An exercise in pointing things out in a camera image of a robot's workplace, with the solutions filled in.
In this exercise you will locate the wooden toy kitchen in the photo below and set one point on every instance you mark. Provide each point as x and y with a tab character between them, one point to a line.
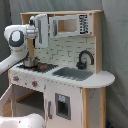
64	52

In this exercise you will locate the grey toy sink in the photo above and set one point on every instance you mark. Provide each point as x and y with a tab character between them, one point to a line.
72	73

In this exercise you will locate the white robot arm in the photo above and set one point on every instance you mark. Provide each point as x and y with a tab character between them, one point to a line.
16	35

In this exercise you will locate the red stove knob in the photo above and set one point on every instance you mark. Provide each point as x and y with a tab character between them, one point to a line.
16	78
34	83

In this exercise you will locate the small metal pot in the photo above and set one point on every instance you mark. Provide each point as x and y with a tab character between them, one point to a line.
30	61

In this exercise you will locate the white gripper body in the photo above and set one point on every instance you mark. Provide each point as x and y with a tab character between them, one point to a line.
31	30

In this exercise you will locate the white toy microwave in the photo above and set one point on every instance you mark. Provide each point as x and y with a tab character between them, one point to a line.
61	26

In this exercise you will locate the white oven door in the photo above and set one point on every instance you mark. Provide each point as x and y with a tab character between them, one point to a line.
6	103

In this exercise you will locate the left red stove knob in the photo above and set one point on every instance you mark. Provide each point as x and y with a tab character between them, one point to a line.
16	78

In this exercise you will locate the white cabinet door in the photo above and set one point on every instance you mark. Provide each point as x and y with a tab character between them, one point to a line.
63	106

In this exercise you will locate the right red stove knob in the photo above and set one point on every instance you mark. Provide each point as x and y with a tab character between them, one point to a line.
34	83

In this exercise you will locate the black toy faucet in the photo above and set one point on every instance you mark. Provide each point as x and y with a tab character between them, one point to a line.
82	65

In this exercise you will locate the black toy stovetop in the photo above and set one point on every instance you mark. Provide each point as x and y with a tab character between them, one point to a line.
40	67

